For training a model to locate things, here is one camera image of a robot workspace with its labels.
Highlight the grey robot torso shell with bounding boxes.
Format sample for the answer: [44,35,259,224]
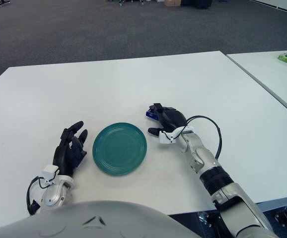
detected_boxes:
[0,200,210,238]

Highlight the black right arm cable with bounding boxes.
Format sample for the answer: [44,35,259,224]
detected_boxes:
[187,115,222,159]

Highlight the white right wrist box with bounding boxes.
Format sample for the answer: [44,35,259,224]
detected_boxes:
[159,126,195,145]

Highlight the black metal floor frame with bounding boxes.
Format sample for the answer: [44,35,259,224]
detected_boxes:
[195,210,221,228]
[274,205,287,228]

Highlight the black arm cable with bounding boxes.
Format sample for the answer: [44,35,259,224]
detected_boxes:
[26,176,45,216]
[187,115,222,159]

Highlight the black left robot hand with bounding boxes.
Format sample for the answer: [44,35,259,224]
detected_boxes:
[53,120,88,178]

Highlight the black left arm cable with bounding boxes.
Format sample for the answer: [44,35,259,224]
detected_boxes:
[26,176,45,216]

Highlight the black caster legs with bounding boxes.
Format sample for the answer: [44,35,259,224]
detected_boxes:
[118,0,148,6]

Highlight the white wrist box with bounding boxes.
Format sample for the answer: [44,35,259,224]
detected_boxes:
[159,126,195,145]
[43,165,60,184]

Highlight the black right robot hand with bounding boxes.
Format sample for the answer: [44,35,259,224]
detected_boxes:
[147,103,188,138]

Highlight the teal round plate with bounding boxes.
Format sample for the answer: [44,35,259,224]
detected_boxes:
[92,121,148,177]

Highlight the blue gum box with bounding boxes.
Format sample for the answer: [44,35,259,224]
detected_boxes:
[145,109,158,121]

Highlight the black bulky background object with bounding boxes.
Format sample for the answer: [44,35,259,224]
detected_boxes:
[182,0,213,10]

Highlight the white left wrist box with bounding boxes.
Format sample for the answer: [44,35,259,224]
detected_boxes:
[43,165,60,184]

